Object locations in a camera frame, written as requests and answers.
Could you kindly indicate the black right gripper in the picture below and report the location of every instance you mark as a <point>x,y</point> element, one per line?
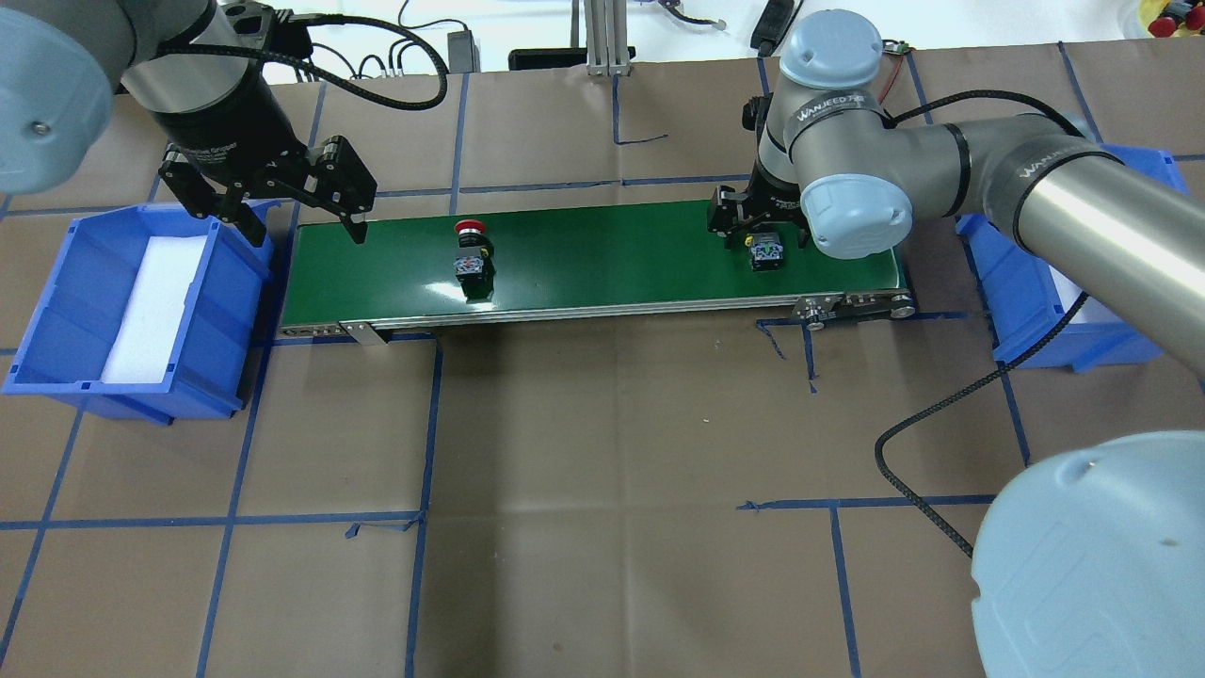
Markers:
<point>770,196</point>

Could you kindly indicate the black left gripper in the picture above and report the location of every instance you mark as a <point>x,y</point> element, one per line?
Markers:
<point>218,118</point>

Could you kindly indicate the yellow push button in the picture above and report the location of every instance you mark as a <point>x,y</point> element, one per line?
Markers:
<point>765,251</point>

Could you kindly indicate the red push button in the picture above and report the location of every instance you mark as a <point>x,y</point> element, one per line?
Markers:
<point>474,256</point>

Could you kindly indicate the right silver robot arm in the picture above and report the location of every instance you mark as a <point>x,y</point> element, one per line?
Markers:
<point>1087,564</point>

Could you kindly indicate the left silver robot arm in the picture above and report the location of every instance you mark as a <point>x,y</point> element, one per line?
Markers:
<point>197,68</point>

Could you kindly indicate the green conveyor belt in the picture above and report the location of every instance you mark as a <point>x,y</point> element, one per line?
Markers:
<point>565,264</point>

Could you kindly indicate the left blue plastic bin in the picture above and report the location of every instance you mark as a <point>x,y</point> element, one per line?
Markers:
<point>76,319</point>

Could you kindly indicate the blue plastic bin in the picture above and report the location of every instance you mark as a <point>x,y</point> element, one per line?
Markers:
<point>1089,255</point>
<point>76,319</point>

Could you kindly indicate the white foam pad left bin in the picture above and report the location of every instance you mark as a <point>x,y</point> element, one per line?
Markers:
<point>155,310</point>

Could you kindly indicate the white foam pad bin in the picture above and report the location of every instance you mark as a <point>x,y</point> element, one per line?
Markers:
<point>1092,313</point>
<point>155,310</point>

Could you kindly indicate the black power adapter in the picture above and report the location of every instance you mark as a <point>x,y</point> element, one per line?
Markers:
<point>462,52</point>

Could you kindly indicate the right blue plastic bin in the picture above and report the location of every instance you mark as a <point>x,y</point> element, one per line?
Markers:
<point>1089,255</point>

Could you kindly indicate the white foam pad right bin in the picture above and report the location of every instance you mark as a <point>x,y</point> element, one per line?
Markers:
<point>1092,313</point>

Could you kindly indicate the aluminium frame post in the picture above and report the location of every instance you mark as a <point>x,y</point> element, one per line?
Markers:
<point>607,48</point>

